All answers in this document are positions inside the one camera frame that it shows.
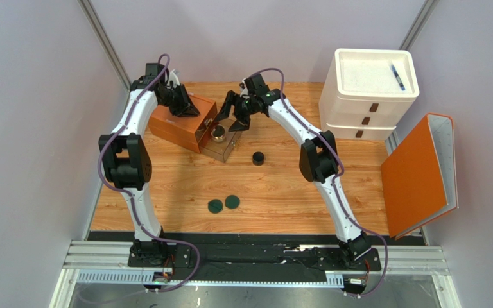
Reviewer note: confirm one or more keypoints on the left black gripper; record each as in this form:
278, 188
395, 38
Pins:
191, 110

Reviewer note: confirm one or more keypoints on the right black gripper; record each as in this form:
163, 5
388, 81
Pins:
241, 108

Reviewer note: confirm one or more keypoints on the gold lid cream jar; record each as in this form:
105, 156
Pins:
218, 134

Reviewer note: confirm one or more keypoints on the orange drawer box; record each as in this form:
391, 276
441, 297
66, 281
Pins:
191, 133

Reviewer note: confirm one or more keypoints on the clear bottom drawer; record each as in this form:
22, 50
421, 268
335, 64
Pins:
220, 151

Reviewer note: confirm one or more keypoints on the black round jar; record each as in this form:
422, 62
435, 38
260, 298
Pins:
258, 158

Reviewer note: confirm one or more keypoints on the green round compact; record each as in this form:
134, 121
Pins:
215, 206
232, 202

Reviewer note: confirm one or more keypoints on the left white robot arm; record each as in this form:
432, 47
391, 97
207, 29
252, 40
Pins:
124, 164

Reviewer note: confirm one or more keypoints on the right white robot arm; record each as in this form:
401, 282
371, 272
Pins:
319, 163

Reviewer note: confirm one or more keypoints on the white three-drawer cabinet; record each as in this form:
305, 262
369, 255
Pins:
361, 99

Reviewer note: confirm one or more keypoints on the blue pen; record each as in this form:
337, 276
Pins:
397, 77

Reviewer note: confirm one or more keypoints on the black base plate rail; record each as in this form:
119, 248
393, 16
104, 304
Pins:
319, 257

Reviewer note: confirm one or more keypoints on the orange ring binder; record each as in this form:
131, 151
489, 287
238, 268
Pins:
419, 176

